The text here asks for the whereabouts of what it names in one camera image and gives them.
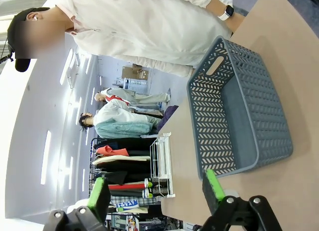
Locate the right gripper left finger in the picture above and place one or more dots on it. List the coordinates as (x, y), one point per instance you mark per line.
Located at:
(97, 193)

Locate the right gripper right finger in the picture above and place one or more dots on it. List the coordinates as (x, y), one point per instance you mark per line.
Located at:
(211, 186)

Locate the person's left forearm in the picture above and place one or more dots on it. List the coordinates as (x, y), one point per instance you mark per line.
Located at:
(215, 4)

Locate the person's left hand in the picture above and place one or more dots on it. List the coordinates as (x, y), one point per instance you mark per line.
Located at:
(235, 20)

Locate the blue sweat sign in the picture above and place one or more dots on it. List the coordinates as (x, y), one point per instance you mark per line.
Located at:
(127, 204)

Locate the clothes rack with dark garments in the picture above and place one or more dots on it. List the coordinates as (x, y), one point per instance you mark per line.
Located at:
(119, 163)

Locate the teal fleece blanket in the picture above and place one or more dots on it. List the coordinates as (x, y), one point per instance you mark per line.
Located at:
(122, 130)

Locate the blue-grey plastic lattice basket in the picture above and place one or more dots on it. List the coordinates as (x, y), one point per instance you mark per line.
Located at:
(239, 121)

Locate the black-haired mannequin in white jacket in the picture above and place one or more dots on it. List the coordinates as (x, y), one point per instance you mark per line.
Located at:
(117, 114)

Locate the dark purple cloth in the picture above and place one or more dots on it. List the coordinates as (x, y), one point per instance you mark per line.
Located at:
(168, 116)

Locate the bald mannequin in grey clothes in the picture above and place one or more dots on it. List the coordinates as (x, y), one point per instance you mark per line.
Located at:
(139, 96)

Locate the white slatted crib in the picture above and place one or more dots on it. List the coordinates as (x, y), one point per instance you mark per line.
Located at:
(135, 86)

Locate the stacked cardboard boxes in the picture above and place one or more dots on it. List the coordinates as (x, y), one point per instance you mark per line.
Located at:
(135, 71)

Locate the person in white jacket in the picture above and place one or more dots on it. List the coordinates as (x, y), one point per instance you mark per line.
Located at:
(139, 29)

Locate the white smartwatch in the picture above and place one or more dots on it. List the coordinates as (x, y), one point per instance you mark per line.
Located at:
(227, 12)

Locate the black cap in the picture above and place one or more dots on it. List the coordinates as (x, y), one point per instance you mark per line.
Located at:
(17, 34)

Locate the black camera tripod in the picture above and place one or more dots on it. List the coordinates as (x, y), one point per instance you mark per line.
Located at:
(6, 56)

